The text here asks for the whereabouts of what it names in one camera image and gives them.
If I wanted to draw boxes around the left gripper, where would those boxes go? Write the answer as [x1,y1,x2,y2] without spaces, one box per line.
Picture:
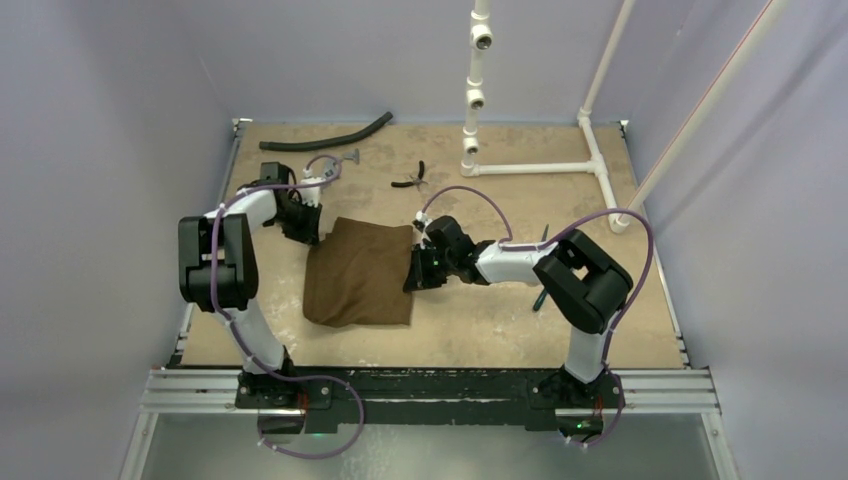
[269,199,321,249]

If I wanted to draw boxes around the brown cloth napkin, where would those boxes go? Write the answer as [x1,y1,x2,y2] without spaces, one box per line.
[302,217,414,328]

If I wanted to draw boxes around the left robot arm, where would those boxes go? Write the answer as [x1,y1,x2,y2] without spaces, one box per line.
[177,162,341,409]

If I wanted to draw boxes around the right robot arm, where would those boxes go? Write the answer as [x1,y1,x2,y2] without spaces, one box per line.
[403,213,634,407]

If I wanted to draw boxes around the black pliers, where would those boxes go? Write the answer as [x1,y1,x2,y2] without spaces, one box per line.
[390,160,428,190]

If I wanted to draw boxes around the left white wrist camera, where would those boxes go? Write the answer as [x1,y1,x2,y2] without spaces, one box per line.
[297,168,328,208]

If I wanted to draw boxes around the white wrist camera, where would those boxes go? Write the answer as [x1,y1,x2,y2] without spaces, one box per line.
[412,210,433,234]
[297,168,328,208]

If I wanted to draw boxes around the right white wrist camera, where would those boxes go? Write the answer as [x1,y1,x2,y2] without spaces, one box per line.
[412,210,433,234]

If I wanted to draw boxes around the black rubber hose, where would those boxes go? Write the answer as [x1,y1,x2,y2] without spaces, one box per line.
[258,111,395,154]

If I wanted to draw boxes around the red handled adjustable wrench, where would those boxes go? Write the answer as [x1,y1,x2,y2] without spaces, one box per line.
[322,148,360,177]

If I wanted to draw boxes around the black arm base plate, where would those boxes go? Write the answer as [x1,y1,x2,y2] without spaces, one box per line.
[235,365,623,434]

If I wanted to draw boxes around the white PVC pipe frame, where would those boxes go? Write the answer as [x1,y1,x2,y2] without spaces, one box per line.
[459,0,793,234]

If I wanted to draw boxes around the aluminium frame rail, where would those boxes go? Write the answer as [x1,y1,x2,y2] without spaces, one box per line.
[140,119,740,480]

